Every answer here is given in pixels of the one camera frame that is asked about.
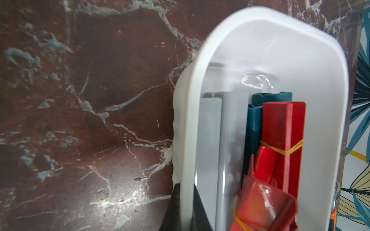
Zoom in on white plastic storage box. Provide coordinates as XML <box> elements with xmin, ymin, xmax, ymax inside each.
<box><xmin>172</xmin><ymin>6</ymin><xmax>349</xmax><ymax>231</ymax></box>

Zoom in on teal block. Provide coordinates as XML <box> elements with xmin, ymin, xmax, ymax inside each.
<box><xmin>251</xmin><ymin>91</ymin><xmax>293</xmax><ymax>107</ymax></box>
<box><xmin>242</xmin><ymin>104</ymin><xmax>263</xmax><ymax>177</ymax></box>

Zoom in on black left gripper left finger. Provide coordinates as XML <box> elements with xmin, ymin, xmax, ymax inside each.
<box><xmin>159</xmin><ymin>183</ymin><xmax>181</xmax><ymax>231</ymax></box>

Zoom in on orange adjustable wrench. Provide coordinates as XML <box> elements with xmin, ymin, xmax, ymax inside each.
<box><xmin>328</xmin><ymin>208</ymin><xmax>337</xmax><ymax>231</ymax></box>

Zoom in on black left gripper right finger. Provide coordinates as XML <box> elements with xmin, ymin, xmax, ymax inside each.
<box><xmin>192</xmin><ymin>186</ymin><xmax>213</xmax><ymax>231</ymax></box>

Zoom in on red clip tool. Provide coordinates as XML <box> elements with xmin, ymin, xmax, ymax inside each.
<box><xmin>230</xmin><ymin>155</ymin><xmax>299</xmax><ymax>231</ymax></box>
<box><xmin>254</xmin><ymin>102</ymin><xmax>306</xmax><ymax>198</ymax></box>

